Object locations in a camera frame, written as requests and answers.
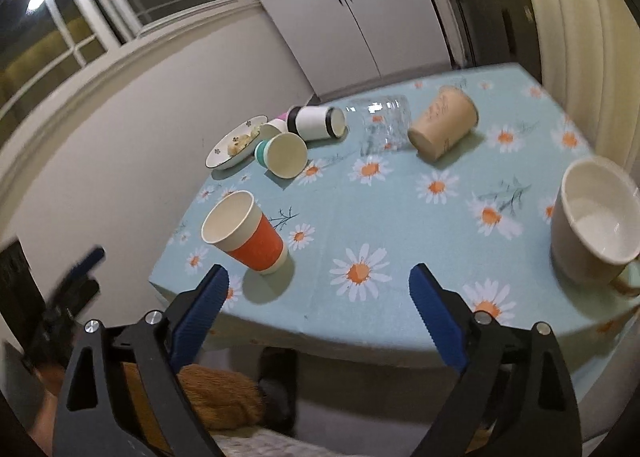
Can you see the person's left forearm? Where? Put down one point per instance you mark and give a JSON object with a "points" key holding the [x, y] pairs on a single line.
{"points": [[47, 402]]}

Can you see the white flower print plate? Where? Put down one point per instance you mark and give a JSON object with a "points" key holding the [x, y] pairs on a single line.
{"points": [[223, 153]]}

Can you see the clear glass cup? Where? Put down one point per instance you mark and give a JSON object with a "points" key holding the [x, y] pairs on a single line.
{"points": [[384, 123]]}

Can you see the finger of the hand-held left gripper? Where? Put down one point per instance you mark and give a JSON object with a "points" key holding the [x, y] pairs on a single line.
{"points": [[86, 264]]}

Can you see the white textured cloth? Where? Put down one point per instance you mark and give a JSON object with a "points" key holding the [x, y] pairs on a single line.
{"points": [[310, 444]]}

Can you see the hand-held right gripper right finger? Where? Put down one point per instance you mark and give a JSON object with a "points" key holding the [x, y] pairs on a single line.
{"points": [[436, 309]]}

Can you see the large white mug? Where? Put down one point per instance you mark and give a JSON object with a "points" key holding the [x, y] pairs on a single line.
{"points": [[575, 249]]}

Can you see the black band white cup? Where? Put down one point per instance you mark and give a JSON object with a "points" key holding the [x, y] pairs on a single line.
{"points": [[312, 122]]}

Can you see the light blue daisy tablecloth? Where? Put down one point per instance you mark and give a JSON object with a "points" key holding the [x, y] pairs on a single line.
{"points": [[360, 207]]}

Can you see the beige paper cup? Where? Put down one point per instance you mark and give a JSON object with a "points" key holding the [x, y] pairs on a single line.
{"points": [[444, 123]]}

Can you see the food pieces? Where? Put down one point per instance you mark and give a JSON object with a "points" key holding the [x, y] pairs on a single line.
{"points": [[243, 140]]}

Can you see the dark doorway furniture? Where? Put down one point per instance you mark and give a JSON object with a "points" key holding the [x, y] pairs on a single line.
{"points": [[480, 7]]}

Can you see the orange furry cushion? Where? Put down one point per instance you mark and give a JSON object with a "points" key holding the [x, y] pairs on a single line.
{"points": [[220, 399]]}

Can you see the cream curtain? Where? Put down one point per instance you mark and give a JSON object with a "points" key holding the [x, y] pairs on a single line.
{"points": [[575, 12]]}

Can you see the teal band paper cup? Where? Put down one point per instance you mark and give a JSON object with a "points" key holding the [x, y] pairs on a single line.
{"points": [[284, 155]]}

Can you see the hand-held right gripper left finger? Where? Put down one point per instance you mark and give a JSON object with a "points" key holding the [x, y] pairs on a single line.
{"points": [[202, 307]]}

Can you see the orange paper cup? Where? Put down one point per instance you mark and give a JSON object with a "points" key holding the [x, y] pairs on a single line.
{"points": [[256, 248]]}

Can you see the pink band white cup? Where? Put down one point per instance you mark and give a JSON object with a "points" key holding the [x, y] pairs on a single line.
{"points": [[273, 127]]}

